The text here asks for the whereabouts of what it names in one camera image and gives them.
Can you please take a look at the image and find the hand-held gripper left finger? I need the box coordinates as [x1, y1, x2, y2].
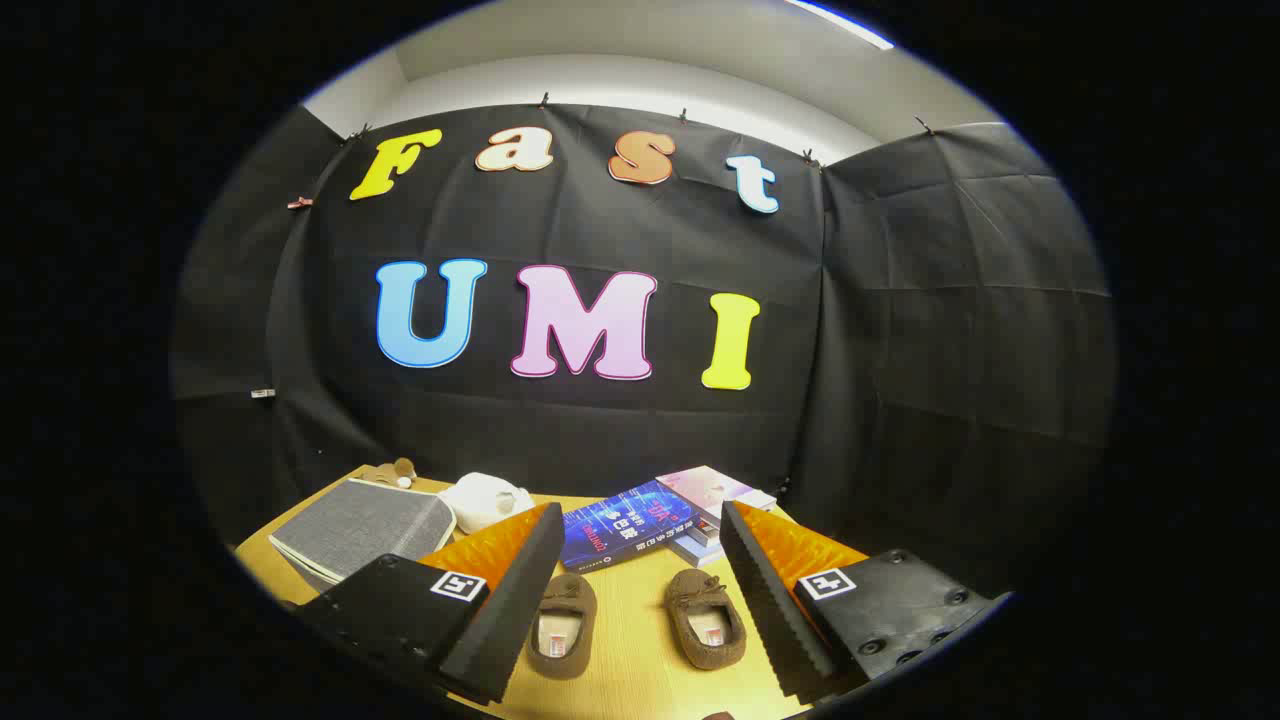
[295, 502, 566, 704]

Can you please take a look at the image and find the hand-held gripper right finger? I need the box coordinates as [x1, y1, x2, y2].
[720, 500, 1001, 704]

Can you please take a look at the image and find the brown fuzzy shoe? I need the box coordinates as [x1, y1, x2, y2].
[663, 568, 748, 671]
[525, 572, 599, 681]

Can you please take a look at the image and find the grey fabric storage box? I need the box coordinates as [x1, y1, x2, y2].
[268, 478, 458, 591]

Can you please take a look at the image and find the light blue book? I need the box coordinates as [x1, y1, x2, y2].
[670, 535, 726, 569]

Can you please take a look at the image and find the white plush toy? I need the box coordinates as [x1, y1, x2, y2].
[437, 472, 536, 534]

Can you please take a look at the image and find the pink and white book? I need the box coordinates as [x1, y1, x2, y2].
[655, 465, 778, 521]

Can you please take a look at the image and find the brown striped plush toy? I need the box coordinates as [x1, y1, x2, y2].
[358, 458, 419, 491]

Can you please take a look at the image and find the black backdrop cloth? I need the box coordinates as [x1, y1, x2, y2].
[170, 100, 1118, 601]

